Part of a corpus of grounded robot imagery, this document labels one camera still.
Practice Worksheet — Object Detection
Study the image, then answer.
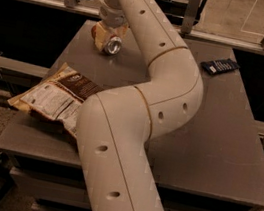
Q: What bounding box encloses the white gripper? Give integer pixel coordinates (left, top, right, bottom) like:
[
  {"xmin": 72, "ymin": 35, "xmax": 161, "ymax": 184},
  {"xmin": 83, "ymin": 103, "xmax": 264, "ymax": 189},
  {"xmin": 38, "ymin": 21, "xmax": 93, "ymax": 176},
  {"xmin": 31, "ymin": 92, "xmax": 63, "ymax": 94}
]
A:
[{"xmin": 93, "ymin": 0, "xmax": 129, "ymax": 52}]

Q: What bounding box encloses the red coke can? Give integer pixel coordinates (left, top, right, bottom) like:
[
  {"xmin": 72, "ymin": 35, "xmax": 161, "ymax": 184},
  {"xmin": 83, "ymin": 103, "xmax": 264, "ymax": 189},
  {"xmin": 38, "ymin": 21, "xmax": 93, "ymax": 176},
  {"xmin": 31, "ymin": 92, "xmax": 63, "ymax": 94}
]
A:
[{"xmin": 104, "ymin": 32, "xmax": 122, "ymax": 55}]

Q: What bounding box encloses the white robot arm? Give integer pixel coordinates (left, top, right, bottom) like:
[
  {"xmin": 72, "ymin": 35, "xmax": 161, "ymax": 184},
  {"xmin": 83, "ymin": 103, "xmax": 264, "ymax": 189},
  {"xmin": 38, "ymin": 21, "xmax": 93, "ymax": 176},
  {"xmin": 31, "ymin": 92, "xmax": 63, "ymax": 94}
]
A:
[{"xmin": 76, "ymin": 0, "xmax": 204, "ymax": 211}]

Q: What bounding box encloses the brown chip bag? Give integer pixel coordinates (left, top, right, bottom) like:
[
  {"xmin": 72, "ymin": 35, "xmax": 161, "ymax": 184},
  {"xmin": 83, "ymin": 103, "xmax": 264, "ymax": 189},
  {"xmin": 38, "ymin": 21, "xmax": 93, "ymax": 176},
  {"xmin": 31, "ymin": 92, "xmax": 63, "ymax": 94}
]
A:
[{"xmin": 8, "ymin": 63, "xmax": 102, "ymax": 138}]

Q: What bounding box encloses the dark blue snack bar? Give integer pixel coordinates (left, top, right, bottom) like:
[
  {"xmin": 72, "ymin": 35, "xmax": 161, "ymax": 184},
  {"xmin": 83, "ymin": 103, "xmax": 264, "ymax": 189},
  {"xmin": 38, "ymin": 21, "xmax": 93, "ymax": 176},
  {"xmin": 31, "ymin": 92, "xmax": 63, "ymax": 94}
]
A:
[{"xmin": 201, "ymin": 59, "xmax": 239, "ymax": 75}]

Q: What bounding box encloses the grey drawer cabinet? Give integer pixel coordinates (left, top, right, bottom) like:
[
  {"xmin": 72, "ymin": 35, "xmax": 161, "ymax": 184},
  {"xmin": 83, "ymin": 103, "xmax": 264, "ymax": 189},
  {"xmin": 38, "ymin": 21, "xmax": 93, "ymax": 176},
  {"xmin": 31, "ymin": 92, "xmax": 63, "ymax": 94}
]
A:
[{"xmin": 0, "ymin": 7, "xmax": 264, "ymax": 211}]

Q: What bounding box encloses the metal rail bracket middle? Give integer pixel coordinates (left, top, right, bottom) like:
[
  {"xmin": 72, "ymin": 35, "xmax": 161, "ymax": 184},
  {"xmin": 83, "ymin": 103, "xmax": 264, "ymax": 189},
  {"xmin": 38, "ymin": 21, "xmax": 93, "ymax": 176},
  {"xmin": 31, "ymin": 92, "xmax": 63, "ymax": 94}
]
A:
[{"xmin": 181, "ymin": 0, "xmax": 200, "ymax": 34}]

